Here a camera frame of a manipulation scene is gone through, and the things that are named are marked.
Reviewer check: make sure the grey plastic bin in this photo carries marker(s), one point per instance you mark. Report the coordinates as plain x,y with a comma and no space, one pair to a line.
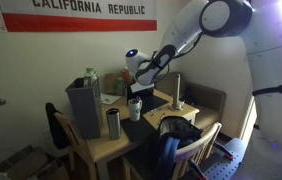
84,110

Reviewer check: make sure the steel tumbler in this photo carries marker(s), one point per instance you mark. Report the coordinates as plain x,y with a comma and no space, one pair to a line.
113,125

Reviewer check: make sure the black mat beside pens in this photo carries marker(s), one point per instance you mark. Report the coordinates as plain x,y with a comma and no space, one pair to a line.
154,102

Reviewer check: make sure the brown paper bag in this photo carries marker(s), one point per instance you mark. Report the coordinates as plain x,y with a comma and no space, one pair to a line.
111,83

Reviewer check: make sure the wooden chair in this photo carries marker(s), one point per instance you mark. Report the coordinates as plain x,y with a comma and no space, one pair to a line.
67,126
197,146

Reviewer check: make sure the black bag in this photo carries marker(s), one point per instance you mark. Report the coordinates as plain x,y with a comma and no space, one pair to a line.
189,97

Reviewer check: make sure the white crumpled paper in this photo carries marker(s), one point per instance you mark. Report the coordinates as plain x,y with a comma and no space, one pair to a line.
2,176

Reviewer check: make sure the white paper sheet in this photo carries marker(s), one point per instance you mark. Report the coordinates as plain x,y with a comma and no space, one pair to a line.
109,99

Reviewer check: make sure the blue perforated platform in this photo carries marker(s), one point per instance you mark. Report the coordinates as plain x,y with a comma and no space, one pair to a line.
224,166

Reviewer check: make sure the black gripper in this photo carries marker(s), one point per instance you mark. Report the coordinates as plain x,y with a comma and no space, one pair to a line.
144,93

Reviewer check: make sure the black and grey backpack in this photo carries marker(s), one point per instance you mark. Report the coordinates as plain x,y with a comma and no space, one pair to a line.
177,133

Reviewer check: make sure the clear bottle with green cap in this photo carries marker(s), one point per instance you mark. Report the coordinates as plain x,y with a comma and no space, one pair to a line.
90,78

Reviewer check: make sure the California Republic flag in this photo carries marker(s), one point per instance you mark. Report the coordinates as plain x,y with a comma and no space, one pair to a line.
81,21

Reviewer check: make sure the black mat beside tumbler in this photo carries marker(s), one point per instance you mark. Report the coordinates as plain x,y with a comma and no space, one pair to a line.
137,129

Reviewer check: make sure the red bottle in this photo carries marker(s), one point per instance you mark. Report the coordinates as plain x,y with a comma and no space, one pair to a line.
127,75

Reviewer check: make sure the black ballpoint pen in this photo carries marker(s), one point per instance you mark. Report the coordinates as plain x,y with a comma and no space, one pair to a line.
156,112

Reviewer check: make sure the brown cardboard box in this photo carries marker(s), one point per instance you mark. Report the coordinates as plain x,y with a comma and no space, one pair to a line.
52,170
24,160

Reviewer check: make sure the round metal wall stopper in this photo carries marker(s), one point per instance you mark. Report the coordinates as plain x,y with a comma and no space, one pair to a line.
0,101

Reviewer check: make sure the paper towel holder with tube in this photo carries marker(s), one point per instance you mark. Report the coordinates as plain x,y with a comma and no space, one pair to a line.
176,90

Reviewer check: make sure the black jacket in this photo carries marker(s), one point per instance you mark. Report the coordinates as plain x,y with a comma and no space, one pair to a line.
56,130

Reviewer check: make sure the white mug with green logo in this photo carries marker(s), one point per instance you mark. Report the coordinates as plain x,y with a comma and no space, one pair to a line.
135,111

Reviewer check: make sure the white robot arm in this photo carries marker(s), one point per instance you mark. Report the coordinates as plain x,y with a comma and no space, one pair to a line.
271,66

